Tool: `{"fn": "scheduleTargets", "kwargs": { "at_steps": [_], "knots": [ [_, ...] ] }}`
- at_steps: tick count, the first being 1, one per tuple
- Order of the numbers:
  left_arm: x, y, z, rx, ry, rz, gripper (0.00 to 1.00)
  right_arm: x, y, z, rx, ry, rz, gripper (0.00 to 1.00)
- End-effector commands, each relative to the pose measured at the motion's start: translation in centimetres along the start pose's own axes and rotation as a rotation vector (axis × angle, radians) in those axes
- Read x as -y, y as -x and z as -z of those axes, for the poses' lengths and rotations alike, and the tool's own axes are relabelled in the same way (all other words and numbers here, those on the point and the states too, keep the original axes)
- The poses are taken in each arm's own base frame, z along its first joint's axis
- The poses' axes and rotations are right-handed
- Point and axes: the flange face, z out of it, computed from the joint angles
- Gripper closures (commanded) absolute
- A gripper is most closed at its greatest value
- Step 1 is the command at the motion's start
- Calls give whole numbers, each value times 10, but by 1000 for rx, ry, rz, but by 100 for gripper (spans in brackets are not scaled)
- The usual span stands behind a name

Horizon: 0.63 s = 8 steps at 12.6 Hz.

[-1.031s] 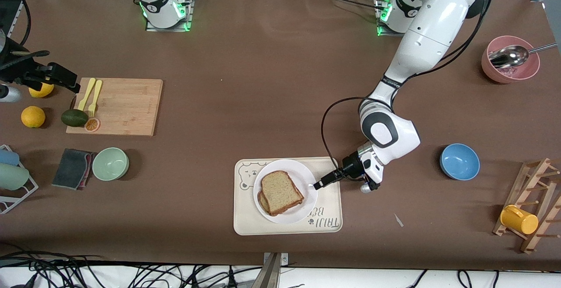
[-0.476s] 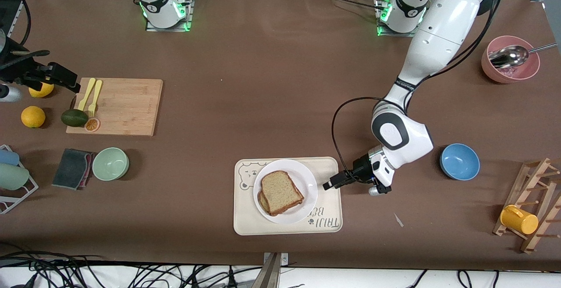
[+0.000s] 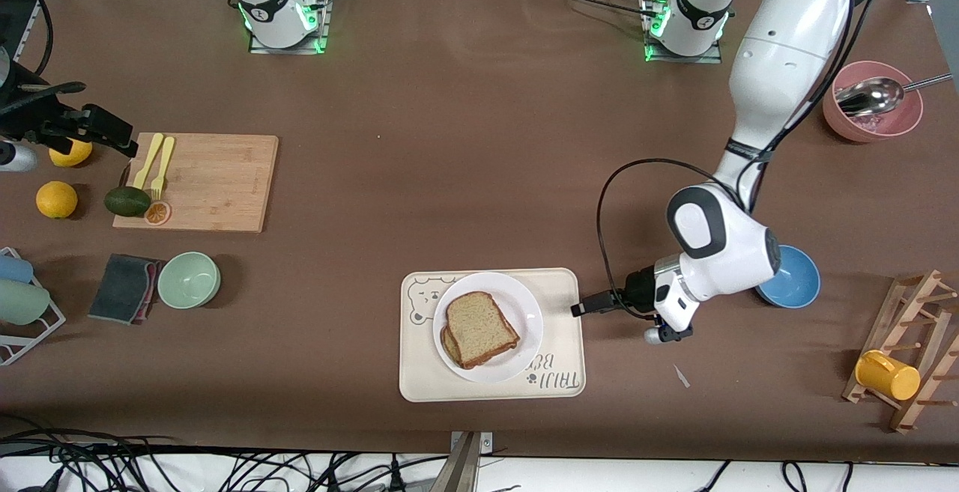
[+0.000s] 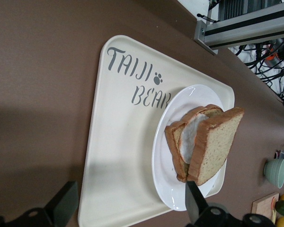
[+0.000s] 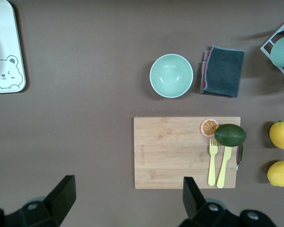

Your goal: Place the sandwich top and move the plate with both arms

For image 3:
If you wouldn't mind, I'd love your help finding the white round plate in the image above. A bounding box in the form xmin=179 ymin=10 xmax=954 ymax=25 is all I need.
xmin=432 ymin=272 xmax=545 ymax=385

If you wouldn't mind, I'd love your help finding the plain brown bread slice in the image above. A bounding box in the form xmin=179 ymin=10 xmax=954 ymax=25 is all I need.
xmin=445 ymin=291 xmax=521 ymax=371

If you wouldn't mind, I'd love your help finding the yellow lemon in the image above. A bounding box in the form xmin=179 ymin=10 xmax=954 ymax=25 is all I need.
xmin=49 ymin=139 xmax=94 ymax=168

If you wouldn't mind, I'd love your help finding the cream bear print tray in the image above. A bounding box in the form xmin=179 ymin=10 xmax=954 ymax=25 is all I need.
xmin=399 ymin=268 xmax=587 ymax=403

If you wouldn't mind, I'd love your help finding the dark green avocado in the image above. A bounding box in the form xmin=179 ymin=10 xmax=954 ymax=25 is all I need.
xmin=103 ymin=186 xmax=153 ymax=218

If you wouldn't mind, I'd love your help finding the round orange-yellow citrus fruit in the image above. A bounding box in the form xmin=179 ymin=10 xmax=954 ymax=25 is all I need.
xmin=35 ymin=180 xmax=79 ymax=220

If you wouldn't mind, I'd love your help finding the wooden cutting board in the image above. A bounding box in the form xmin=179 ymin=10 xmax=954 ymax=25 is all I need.
xmin=112 ymin=133 xmax=279 ymax=234

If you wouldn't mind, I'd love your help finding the grey and pink cloth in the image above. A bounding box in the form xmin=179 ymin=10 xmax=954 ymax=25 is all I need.
xmin=88 ymin=254 xmax=163 ymax=325

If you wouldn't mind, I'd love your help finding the pale green bowl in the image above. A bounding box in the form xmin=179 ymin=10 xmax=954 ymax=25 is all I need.
xmin=157 ymin=252 xmax=222 ymax=309

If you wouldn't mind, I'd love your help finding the light blue cup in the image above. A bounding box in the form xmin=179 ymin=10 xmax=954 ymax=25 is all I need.
xmin=0 ymin=255 xmax=34 ymax=285

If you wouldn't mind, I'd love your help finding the blue bowl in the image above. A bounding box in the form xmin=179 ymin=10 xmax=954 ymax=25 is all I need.
xmin=755 ymin=245 xmax=821 ymax=309

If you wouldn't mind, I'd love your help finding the pale green cup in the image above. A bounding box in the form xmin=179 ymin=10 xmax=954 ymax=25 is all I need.
xmin=0 ymin=279 xmax=51 ymax=326

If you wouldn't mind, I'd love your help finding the yellow mug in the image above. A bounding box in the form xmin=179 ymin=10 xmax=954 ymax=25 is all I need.
xmin=855 ymin=350 xmax=922 ymax=401

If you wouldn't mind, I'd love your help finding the wooden mug rack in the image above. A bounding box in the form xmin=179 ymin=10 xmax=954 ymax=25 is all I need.
xmin=842 ymin=270 xmax=959 ymax=434

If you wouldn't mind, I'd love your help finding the pink bowl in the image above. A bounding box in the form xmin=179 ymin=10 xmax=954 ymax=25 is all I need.
xmin=823 ymin=61 xmax=924 ymax=143

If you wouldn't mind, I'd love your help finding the metal ladle spoon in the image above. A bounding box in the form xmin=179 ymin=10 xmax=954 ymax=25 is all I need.
xmin=835 ymin=73 xmax=954 ymax=119

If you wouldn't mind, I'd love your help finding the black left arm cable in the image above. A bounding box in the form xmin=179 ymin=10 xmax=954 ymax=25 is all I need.
xmin=596 ymin=0 xmax=889 ymax=321

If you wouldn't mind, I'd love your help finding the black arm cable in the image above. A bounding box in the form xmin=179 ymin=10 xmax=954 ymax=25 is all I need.
xmin=596 ymin=0 xmax=889 ymax=321
xmin=33 ymin=0 xmax=55 ymax=78

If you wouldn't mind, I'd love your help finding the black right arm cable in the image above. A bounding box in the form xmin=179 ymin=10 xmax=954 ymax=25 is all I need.
xmin=33 ymin=0 xmax=55 ymax=78

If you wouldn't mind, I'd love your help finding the white wire rack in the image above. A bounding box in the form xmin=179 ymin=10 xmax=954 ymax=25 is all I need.
xmin=0 ymin=247 xmax=67 ymax=366

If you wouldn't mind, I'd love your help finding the aluminium clamp bracket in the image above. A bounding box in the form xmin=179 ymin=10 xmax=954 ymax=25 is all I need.
xmin=429 ymin=431 xmax=495 ymax=492

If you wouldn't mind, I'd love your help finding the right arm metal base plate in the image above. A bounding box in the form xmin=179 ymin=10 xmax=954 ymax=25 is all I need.
xmin=249 ymin=0 xmax=332 ymax=55

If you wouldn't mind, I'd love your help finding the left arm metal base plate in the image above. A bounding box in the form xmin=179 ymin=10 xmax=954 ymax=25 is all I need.
xmin=641 ymin=0 xmax=723 ymax=64

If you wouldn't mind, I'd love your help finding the black cable bundle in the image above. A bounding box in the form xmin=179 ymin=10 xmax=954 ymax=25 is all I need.
xmin=0 ymin=416 xmax=450 ymax=492

